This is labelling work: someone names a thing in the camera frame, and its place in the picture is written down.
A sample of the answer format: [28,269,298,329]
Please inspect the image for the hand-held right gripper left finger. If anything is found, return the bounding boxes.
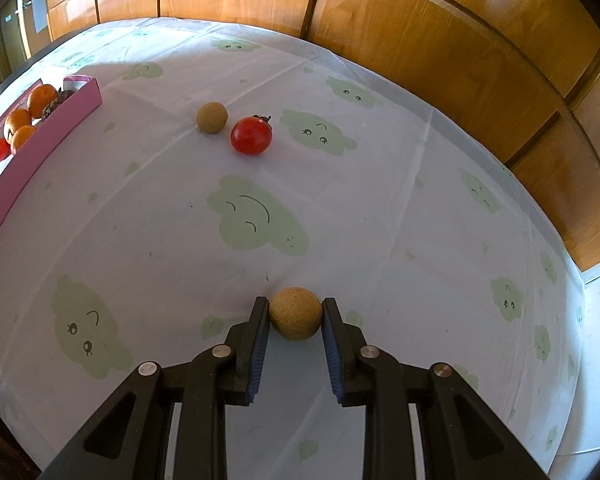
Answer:
[39,296,272,480]

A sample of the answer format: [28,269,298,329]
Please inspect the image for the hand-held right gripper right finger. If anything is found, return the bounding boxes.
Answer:
[321,298,551,480]

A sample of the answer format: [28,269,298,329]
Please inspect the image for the tan round fruit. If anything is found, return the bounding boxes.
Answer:
[196,102,229,135]
[269,287,325,342]

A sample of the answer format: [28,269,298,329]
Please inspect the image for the pink box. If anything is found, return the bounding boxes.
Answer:
[0,75,103,271]

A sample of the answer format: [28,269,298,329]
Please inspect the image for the large orange with leaf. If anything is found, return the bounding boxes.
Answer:
[3,109,33,141]

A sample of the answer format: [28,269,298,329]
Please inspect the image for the white cloud-print tablecloth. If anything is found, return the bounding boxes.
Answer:
[0,17,588,480]

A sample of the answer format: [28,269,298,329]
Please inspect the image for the red tomato with stem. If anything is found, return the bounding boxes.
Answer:
[230,115,274,157]

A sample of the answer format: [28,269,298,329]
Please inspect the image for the wooden panelled cabinet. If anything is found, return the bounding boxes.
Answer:
[45,0,600,271]

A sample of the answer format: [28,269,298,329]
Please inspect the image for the dark cabinet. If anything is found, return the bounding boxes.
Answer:
[0,0,48,96]

